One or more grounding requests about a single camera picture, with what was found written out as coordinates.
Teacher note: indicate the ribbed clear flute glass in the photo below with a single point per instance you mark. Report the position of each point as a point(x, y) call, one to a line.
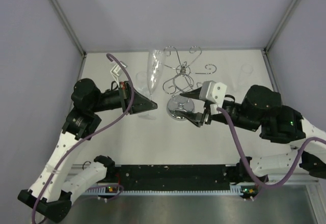
point(245, 72)

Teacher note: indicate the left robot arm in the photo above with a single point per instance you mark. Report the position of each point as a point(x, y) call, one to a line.
point(52, 195)

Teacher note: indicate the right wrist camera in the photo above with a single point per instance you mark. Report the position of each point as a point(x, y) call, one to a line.
point(213, 92)

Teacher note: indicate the chrome wire glass rack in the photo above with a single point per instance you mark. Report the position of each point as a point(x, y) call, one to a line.
point(183, 82)

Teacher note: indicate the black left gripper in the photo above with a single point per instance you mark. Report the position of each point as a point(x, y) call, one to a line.
point(140, 104)

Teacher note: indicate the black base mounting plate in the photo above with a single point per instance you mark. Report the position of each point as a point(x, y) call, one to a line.
point(196, 177)

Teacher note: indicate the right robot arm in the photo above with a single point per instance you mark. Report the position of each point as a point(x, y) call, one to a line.
point(262, 109)

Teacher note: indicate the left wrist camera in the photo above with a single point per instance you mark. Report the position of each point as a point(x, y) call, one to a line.
point(116, 72)

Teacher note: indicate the aluminium frame rail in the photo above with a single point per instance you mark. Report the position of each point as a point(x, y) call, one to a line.
point(295, 179)

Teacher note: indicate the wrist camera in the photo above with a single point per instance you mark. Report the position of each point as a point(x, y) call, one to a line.
point(213, 92)
point(116, 72)

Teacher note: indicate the round clear wine glass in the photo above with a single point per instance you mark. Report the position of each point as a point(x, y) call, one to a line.
point(141, 81)

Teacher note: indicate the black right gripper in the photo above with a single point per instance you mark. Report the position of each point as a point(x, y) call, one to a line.
point(197, 118)

